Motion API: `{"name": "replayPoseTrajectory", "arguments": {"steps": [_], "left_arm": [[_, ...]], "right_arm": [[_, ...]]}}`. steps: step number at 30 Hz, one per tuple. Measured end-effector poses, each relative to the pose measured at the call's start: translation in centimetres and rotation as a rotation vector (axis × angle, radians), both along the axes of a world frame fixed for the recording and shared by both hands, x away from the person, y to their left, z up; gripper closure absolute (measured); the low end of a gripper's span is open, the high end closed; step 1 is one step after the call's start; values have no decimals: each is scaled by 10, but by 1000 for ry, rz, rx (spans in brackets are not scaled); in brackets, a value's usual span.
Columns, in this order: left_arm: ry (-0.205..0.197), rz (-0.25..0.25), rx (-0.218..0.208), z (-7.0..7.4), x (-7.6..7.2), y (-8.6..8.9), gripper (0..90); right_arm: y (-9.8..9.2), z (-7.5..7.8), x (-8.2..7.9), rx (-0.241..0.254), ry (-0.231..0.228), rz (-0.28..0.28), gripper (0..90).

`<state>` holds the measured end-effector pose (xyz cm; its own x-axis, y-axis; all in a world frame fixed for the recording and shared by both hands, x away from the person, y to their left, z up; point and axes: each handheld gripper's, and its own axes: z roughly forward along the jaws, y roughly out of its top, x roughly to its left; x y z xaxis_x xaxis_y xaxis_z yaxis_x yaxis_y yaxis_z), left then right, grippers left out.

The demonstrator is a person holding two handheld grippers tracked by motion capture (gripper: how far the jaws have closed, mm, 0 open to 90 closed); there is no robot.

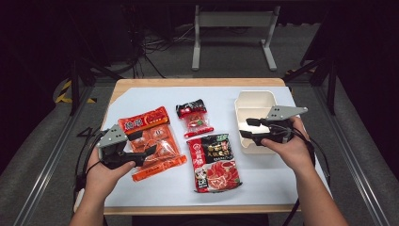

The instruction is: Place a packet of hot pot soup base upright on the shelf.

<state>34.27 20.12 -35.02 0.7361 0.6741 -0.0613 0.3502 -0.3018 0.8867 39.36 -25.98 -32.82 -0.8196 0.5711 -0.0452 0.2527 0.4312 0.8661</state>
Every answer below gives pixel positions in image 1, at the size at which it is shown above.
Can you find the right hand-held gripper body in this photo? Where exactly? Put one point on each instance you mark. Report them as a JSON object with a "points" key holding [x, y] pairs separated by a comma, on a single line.
{"points": [[282, 113]]}

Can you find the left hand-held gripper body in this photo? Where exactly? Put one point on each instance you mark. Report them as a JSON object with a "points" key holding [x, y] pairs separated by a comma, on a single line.
{"points": [[111, 138]]}

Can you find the cream plastic box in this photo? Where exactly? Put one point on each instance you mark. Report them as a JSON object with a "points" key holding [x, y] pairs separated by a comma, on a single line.
{"points": [[254, 103]]}

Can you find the orange seasoning packet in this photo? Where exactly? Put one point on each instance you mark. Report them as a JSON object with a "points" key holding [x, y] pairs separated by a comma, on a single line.
{"points": [[163, 138]]}

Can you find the large black red packet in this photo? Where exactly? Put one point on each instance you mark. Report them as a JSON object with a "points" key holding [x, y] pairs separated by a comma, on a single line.
{"points": [[215, 163]]}

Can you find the small red black packet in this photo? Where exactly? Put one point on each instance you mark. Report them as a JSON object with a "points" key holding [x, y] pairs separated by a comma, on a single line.
{"points": [[194, 117]]}

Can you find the person's right hand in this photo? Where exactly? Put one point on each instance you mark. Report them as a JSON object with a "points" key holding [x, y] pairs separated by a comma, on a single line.
{"points": [[296, 150]]}

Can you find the person's left hand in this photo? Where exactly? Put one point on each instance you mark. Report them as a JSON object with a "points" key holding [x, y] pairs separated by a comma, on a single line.
{"points": [[100, 179]]}

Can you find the white paper sheet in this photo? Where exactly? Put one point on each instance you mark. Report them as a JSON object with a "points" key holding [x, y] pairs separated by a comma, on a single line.
{"points": [[266, 182]]}

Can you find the black metal stand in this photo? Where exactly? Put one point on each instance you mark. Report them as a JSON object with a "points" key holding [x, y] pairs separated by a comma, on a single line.
{"points": [[331, 84], [74, 84]]}

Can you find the yellow black floor tape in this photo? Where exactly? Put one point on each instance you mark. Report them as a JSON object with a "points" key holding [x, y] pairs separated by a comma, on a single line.
{"points": [[64, 92]]}

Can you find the wooden table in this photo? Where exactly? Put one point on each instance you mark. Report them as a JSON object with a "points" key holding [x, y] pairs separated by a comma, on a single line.
{"points": [[200, 82]]}

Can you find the person's dark clothing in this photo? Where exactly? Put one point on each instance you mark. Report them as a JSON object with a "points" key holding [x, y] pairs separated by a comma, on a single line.
{"points": [[200, 220]]}

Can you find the aluminium floor rail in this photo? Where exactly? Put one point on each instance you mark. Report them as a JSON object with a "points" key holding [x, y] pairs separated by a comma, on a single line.
{"points": [[50, 163], [354, 163]]}

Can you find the white metal stand frame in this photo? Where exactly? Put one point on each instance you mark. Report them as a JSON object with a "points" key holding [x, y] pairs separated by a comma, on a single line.
{"points": [[235, 19]]}

